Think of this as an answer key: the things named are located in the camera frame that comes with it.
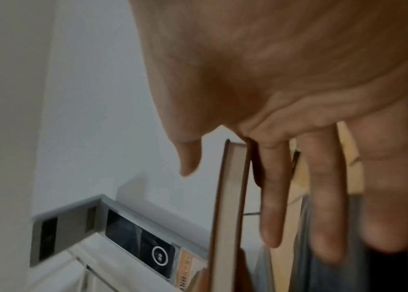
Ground dark brown book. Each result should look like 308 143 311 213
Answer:
236 247 256 292

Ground black panel with white ring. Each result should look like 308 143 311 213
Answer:
104 209 176 279

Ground brown hardcover book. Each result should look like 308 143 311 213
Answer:
207 139 252 292

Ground orange labelled book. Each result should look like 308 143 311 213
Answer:
173 247 206 290

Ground grey fabric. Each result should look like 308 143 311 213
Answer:
292 194 408 292

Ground person's right hand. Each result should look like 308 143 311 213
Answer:
127 0 408 264

